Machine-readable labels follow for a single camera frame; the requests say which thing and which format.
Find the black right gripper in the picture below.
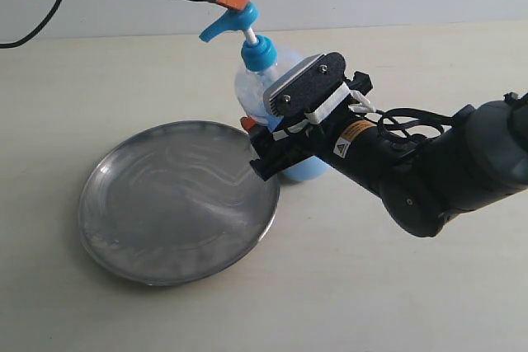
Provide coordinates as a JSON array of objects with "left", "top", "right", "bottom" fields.
[{"left": 240, "top": 114, "right": 351, "bottom": 181}]

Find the blue pump soap bottle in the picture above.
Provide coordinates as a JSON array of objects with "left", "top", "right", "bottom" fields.
[{"left": 199, "top": 2, "right": 331, "bottom": 183}]

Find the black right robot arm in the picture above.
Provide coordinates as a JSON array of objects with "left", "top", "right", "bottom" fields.
[{"left": 243, "top": 93, "right": 527, "bottom": 237}]

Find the round stainless steel plate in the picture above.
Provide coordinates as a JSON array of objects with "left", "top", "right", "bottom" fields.
[{"left": 77, "top": 120, "right": 281, "bottom": 287}]

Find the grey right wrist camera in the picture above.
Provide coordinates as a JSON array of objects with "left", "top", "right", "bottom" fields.
[{"left": 262, "top": 52, "right": 351, "bottom": 124}]

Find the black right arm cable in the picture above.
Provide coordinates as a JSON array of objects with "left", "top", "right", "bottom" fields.
[{"left": 350, "top": 72, "right": 455, "bottom": 151}]

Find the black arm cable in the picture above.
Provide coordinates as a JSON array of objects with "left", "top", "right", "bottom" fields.
[
  {"left": 350, "top": 72, "right": 455, "bottom": 151},
  {"left": 0, "top": 0, "right": 80, "bottom": 49}
]

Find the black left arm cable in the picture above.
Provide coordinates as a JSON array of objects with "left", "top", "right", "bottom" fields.
[{"left": 0, "top": 0, "right": 80, "bottom": 49}]

